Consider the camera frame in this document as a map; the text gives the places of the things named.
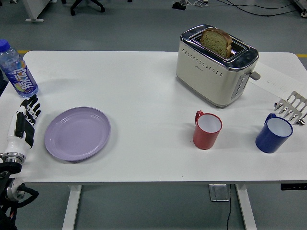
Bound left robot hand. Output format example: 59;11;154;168
4;94;42;156

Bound purple plate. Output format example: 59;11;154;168
44;107;111;163

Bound blue label drink bottle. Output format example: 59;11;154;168
0;39;39;99

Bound white table leg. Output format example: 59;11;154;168
61;184;82;230
234;184;257;230

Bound white desk foot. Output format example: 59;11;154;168
25;0;52;23

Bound black office chair base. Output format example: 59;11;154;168
69;0;106;16

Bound red mug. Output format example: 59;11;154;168
193;110;223;150

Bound cream and chrome toaster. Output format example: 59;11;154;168
176;24;261;108

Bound silver box under table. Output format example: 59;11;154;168
208;184;231;202

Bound black floor adapter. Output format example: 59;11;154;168
171;1;187;11

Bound brown bread slice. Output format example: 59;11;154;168
200;28;233;58

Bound blue mug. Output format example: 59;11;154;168
255;113;294;154

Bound white paper sheet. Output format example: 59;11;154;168
249;61;305;95

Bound black table control panel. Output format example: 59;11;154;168
280;183;307;191

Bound silver metal toast rack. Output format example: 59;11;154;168
274;91;307;126

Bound black power cable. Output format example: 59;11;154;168
225;184;234;230

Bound white floor cables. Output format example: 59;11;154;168
187;0;209;8

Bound black floor cable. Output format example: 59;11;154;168
225;0;303;17

